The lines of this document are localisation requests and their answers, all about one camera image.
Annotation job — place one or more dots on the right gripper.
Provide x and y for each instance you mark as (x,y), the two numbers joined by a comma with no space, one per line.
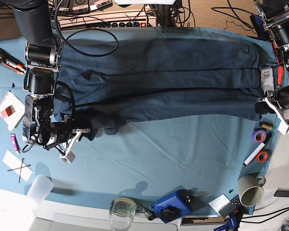
(63,135)

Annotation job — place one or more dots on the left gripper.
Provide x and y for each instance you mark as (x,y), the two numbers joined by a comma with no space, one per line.
(278,98)

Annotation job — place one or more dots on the dark blue T-shirt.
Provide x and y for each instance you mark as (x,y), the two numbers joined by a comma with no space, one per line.
(156,79)

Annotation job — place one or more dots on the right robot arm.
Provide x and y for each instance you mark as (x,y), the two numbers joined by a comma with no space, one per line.
(42,54)

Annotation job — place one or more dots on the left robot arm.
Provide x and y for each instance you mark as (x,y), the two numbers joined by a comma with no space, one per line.
(275,17)

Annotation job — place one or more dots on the small yellow battery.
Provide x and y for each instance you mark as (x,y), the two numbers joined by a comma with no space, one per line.
(267,126)

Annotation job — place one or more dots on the purple tape roll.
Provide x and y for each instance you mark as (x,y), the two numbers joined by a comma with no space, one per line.
(259,135)

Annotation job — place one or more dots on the white packaged device box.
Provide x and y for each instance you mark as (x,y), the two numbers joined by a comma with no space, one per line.
(267,79)

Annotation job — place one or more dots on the white marker pen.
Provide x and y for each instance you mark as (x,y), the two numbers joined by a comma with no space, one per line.
(253,154)

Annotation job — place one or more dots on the orange screwdriver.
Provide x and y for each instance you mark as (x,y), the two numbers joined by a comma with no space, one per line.
(280,73)

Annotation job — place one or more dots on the red tape roll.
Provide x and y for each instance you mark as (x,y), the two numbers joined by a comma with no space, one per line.
(262,156)

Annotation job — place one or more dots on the orange black tool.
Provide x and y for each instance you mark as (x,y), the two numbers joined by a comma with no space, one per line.
(278,53)

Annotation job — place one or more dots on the light blue table cloth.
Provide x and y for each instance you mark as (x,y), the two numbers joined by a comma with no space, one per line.
(144,160)

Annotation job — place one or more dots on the black hair pin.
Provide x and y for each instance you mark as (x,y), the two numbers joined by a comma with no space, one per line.
(19,168)

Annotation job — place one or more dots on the translucent plastic cup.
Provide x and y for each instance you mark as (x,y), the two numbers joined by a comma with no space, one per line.
(38,191)

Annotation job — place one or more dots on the small pink tube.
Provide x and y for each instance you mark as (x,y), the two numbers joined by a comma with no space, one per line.
(15,143)

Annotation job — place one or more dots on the beige ceramic mug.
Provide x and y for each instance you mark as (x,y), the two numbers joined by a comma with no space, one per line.
(250,189)

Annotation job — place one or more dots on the white paper with red square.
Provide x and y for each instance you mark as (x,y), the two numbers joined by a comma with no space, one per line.
(11,110)

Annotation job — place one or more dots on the clear glass mug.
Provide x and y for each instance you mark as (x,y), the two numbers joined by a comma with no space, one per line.
(121,213)

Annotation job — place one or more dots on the black adapter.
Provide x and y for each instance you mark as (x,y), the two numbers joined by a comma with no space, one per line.
(282,193)

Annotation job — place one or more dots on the black remote control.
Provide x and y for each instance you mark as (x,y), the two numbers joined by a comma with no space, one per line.
(230,207)

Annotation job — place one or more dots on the small padlock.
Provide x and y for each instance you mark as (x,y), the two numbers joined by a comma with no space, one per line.
(149,214)

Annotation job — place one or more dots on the blue plastic box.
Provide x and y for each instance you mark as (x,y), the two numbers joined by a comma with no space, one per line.
(173,206)

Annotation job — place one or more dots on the white power strip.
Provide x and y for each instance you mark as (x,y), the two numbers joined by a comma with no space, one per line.
(141,19)

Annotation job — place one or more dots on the orange black utility knife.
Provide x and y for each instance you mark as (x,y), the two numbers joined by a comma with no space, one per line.
(9,62)

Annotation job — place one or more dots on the blue clamp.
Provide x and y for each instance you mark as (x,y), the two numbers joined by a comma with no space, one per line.
(232,223)

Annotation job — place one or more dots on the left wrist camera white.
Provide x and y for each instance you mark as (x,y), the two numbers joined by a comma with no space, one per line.
(283,128)

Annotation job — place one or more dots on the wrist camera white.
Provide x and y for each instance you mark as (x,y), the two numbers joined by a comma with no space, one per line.
(67,157)
(283,128)

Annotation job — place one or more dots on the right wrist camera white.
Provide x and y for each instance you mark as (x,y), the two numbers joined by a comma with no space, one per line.
(67,157)

